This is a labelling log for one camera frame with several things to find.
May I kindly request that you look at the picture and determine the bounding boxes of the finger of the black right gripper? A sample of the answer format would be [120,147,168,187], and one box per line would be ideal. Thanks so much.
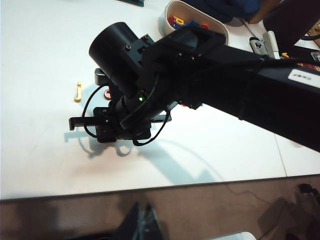
[119,128,151,141]
[96,126,118,144]

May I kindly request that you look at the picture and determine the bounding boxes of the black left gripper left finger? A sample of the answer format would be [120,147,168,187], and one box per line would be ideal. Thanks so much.
[117,202,141,240]

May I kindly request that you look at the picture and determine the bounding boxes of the white cable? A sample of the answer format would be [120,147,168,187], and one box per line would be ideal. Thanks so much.
[241,18,262,41]

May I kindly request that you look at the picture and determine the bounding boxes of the yellow letter j magnet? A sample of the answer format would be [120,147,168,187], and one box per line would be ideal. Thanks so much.
[73,81,83,102]

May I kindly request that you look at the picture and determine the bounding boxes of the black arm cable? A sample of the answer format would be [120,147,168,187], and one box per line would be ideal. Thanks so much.
[83,74,171,147]

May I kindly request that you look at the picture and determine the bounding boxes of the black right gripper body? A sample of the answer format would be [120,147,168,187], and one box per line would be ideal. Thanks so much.
[69,99,173,132]

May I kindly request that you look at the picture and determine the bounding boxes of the blue letter u magnet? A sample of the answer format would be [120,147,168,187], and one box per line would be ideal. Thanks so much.
[174,21,201,30]

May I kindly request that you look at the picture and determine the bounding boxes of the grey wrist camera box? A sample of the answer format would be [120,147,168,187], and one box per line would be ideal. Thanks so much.
[94,67,112,86]

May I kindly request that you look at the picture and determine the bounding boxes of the white and black device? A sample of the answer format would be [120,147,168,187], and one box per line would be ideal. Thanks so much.
[249,29,280,60]

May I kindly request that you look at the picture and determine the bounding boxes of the navy blue foam slipper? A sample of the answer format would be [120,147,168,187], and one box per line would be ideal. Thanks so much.
[199,0,248,24]
[237,0,262,15]

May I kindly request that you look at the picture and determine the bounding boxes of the white plastic object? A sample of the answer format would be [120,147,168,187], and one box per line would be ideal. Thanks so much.
[207,231,257,240]

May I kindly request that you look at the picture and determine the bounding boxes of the beige rectangular tray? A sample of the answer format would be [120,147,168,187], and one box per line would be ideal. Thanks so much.
[157,0,230,46]

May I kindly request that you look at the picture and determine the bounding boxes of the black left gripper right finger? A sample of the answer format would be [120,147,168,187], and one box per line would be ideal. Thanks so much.
[141,202,165,240]

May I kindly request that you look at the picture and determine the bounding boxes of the green letter magnet card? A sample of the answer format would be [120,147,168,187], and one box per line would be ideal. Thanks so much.
[117,0,146,8]

